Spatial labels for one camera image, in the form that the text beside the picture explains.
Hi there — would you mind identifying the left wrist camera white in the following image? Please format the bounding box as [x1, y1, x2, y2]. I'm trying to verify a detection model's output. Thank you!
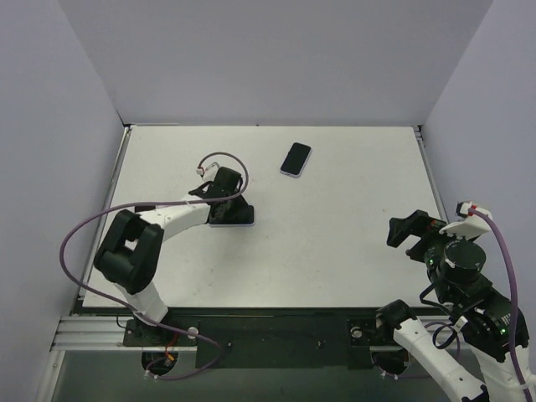
[196, 162, 220, 183]

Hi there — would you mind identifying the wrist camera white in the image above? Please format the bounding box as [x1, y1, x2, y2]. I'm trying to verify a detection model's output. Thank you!
[196, 162, 220, 183]
[439, 201, 492, 240]

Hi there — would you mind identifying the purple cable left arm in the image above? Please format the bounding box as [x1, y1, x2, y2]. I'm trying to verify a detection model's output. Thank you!
[59, 151, 250, 381]

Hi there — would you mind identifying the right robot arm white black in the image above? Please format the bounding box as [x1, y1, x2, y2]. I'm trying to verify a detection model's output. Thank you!
[374, 202, 535, 401]

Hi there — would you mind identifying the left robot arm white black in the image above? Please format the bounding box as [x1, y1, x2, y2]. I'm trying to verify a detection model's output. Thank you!
[93, 163, 255, 345]

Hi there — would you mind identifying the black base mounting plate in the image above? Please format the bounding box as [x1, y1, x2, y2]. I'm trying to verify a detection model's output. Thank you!
[121, 307, 424, 372]

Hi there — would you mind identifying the aluminium frame rail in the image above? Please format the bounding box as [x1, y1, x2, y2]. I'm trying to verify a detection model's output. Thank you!
[51, 316, 126, 351]

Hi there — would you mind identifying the black phone on table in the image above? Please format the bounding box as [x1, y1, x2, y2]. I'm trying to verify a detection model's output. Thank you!
[280, 142, 312, 178]

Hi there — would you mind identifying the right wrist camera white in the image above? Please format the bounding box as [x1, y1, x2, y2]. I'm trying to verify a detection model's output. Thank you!
[439, 201, 492, 240]

